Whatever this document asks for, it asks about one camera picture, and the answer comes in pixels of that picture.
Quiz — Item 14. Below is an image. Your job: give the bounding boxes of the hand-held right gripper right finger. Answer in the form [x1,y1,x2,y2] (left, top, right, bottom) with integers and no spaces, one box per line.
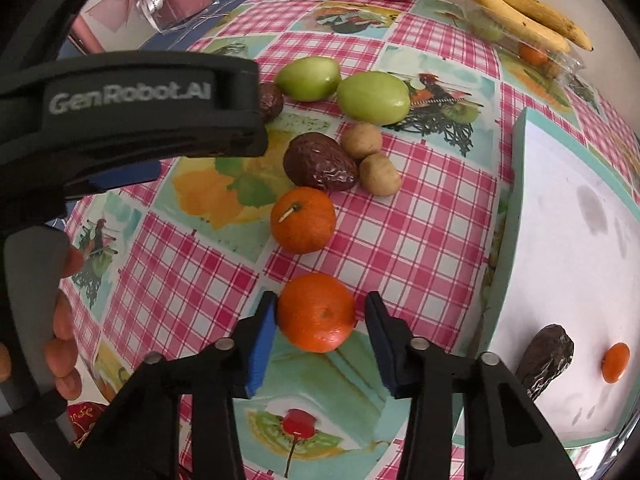
[365,291,583,480]

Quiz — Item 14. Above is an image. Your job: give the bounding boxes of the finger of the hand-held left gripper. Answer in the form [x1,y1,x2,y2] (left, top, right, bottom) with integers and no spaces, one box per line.
[65,159,161,204]

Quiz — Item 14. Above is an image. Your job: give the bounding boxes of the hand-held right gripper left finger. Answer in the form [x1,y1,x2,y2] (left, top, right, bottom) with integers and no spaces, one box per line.
[65,291,278,480]

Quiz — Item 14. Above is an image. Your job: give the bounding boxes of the small brown date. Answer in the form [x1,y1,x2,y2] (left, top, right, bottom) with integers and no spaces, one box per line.
[257,82,285,123]

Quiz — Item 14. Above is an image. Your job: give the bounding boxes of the orange tangerine with stem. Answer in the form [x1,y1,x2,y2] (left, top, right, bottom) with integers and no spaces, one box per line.
[270,186,337,255]

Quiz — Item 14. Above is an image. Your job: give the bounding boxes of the green mango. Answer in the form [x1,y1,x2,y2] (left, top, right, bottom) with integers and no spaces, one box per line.
[336,71,412,126]
[275,57,342,102]

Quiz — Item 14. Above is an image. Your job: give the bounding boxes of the dark brown wrinkled avocado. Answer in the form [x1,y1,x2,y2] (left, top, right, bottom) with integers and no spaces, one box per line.
[283,132,360,192]

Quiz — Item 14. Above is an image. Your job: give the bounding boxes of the tan longan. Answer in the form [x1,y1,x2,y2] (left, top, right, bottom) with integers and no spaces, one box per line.
[360,153,402,197]

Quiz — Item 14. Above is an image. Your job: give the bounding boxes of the white tray with teal rim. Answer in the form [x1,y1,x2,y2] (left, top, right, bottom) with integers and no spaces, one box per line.
[480,108,640,448]

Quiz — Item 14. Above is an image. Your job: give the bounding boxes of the small brown kiwi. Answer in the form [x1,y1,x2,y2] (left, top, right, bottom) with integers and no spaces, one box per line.
[341,122,383,160]

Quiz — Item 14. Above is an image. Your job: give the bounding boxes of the person's left hand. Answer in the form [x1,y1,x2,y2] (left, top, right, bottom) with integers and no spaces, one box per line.
[44,249,85,402]

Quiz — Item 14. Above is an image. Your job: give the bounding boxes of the pink checkered fruit-print tablecloth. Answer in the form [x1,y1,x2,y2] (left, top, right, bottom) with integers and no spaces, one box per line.
[60,0,640,480]

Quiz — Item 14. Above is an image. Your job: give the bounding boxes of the brown date on tray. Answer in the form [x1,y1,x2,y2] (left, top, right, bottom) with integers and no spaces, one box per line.
[515,324,575,401]

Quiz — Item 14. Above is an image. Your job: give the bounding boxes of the red printed packet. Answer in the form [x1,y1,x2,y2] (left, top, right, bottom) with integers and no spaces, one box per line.
[65,400,108,448]

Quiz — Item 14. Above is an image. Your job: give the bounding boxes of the orange small tomato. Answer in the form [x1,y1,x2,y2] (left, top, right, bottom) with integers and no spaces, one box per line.
[601,342,631,383]

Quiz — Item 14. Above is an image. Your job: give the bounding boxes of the small orange tangerine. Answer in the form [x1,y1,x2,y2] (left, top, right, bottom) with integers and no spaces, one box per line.
[519,43,548,66]

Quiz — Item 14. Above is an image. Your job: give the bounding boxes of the small green fruit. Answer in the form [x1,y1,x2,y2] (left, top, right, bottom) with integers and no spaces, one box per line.
[472,15,505,43]

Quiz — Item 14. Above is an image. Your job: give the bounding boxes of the clear glass bowl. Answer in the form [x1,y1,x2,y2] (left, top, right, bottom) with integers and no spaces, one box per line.
[462,2,586,79]

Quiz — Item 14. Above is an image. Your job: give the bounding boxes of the yellow banana bunch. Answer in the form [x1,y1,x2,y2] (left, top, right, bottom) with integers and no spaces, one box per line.
[464,0,594,53]

